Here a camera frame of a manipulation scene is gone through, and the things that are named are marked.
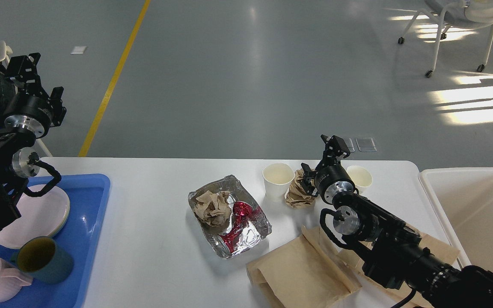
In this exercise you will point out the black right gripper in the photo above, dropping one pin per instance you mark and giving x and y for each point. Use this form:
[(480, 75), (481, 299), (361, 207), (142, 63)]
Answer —
[(331, 180)]

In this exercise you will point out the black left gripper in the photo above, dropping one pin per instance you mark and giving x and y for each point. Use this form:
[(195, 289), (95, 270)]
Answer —
[(31, 112)]

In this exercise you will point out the pink plate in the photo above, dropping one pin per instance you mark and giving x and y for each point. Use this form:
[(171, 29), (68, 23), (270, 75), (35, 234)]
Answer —
[(36, 216)]

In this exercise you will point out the dark green mug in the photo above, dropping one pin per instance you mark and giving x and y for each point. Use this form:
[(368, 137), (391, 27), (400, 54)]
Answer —
[(43, 259)]

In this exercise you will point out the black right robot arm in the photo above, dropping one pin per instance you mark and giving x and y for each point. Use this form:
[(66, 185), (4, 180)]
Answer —
[(388, 247)]

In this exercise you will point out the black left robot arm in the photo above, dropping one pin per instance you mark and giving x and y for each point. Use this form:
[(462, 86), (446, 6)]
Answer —
[(21, 170)]

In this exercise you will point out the crumpled brown paper ball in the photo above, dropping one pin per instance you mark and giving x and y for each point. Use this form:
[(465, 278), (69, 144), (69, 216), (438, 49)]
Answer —
[(296, 197)]

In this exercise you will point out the white paper cup right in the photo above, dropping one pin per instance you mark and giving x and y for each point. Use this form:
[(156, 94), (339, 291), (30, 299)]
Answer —
[(361, 177)]

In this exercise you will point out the white paper cup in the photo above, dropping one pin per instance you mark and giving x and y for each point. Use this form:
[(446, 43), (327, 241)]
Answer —
[(361, 177), (277, 179)]

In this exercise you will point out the white paper cup left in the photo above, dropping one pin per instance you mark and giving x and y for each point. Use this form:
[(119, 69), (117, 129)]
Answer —
[(277, 179)]

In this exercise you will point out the aluminium foil tray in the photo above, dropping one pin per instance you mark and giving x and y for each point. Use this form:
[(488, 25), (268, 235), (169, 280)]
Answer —
[(255, 230)]

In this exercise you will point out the brown paper bag front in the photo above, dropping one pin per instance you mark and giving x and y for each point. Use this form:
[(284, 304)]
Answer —
[(306, 272)]

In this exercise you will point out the brown paper bag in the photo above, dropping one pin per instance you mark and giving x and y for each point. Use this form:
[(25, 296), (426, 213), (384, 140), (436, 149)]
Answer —
[(306, 272), (441, 250)]

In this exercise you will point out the brown paper bag rear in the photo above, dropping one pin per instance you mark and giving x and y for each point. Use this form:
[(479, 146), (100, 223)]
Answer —
[(441, 250)]

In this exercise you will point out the blue plastic tray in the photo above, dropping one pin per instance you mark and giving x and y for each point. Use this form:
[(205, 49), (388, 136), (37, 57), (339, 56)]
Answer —
[(88, 194)]

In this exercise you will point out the crumpled brown paper in tray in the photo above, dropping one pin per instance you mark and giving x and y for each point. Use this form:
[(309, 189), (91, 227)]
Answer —
[(213, 208)]

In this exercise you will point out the yellow plate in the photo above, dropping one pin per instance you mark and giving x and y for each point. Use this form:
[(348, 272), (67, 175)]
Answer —
[(59, 219)]

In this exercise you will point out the white plastic bin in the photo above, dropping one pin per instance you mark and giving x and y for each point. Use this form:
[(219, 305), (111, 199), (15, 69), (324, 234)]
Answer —
[(462, 199)]

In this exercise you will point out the white chair right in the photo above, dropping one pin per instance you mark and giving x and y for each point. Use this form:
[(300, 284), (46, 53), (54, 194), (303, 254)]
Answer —
[(460, 14)]

